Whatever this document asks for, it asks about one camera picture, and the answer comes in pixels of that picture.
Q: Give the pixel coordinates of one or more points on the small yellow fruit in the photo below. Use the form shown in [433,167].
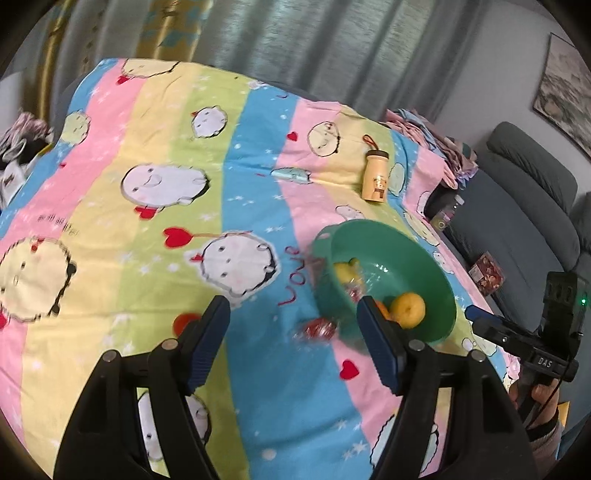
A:
[345,272]

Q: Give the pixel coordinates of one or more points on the red candy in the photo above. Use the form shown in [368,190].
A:
[316,330]

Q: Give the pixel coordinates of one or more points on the striped cartoon printed blanket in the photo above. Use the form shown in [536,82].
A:
[138,258]

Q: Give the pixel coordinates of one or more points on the yellow patterned curtain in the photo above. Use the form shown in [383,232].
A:
[157,27]

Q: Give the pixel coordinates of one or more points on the yellow cartoon bottle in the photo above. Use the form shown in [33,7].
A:
[375,180]

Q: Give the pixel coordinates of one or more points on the grey curtain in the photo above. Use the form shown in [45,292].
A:
[346,46]

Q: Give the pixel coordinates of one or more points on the clear plastic bottle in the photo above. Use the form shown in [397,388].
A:
[449,214]

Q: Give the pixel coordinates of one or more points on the framed wall picture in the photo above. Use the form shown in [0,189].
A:
[565,92]

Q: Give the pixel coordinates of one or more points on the patterned snack box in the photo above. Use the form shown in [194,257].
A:
[487,273]

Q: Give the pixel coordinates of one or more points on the green plastic bowl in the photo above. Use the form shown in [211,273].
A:
[415,258]

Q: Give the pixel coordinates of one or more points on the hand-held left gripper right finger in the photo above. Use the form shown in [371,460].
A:
[376,346]

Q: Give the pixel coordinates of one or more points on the yellow lemon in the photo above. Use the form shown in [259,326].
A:
[408,310]

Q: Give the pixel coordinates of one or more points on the person's right forearm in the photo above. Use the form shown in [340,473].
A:
[547,438]

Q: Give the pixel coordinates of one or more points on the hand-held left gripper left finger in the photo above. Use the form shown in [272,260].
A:
[207,346]

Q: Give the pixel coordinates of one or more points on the person's right hand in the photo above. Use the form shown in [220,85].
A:
[542,394]

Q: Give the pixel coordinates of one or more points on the pile of striped clothes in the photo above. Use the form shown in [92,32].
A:
[438,143]

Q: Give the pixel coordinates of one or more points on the grey sofa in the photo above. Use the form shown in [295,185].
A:
[517,221]

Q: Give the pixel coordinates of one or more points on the red cherry tomato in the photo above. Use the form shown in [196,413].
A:
[183,324]

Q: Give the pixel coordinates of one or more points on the gold curtain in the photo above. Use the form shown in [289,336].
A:
[48,69]

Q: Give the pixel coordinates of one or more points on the red fruit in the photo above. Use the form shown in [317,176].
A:
[355,290]

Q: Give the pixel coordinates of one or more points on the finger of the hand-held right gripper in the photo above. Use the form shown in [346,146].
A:
[476,313]
[503,339]

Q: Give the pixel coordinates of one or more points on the white printed bag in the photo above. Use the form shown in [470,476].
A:
[9,180]

